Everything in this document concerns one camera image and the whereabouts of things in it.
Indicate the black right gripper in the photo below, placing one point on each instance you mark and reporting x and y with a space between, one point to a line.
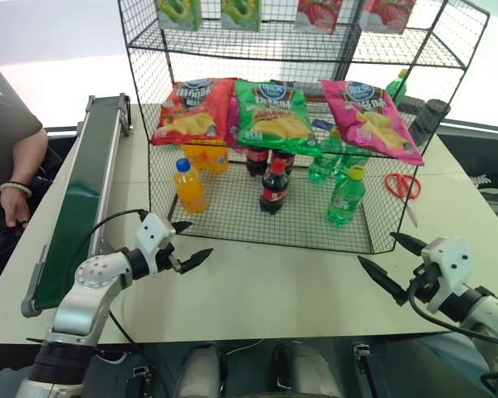
424 284

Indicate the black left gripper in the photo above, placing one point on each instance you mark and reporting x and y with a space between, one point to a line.
169 259

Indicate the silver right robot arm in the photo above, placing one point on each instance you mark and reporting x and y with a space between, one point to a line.
487 315

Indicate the person bare forearm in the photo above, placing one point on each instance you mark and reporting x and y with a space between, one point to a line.
27 159

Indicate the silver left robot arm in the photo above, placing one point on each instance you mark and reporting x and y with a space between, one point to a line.
85 290

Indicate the green conveyor belt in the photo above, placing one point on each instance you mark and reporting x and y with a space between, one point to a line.
83 186

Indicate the person bare hand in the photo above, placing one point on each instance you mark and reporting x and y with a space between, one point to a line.
16 207

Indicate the orange soda bottle blue cap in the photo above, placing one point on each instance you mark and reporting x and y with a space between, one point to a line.
189 188

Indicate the green soda bottle yellow cap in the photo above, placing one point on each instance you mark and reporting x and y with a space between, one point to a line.
345 199

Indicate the cola bottle red cap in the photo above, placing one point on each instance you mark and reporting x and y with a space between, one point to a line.
274 190

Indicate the black white shoe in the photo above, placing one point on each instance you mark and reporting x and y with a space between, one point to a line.
491 181

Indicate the grey rounded shape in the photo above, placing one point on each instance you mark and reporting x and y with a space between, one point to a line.
201 371
307 371

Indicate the magenta snack bag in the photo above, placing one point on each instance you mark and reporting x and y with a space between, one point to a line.
232 120

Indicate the red potato chips bag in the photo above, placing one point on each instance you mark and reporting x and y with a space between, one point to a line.
191 112

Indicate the pink potato chips bag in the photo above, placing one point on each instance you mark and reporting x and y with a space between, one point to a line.
371 120

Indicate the black cylindrical container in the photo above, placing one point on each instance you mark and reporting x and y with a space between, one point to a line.
429 120

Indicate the green potato chips bag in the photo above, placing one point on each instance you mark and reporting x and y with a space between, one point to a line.
269 116

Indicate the small blue packet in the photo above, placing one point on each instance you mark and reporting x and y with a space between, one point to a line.
321 123

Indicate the person black shirt torso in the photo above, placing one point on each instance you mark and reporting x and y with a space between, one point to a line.
2 137

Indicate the green apple juice carton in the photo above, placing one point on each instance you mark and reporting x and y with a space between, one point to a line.
240 12
178 12

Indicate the red strawberry juice carton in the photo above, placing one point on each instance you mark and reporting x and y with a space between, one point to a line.
317 14
386 14

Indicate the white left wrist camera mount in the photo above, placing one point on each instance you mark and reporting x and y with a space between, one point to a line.
151 232

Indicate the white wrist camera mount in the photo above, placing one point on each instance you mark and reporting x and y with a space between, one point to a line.
151 232
450 265

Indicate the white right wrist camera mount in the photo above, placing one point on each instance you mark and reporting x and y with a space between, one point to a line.
450 265

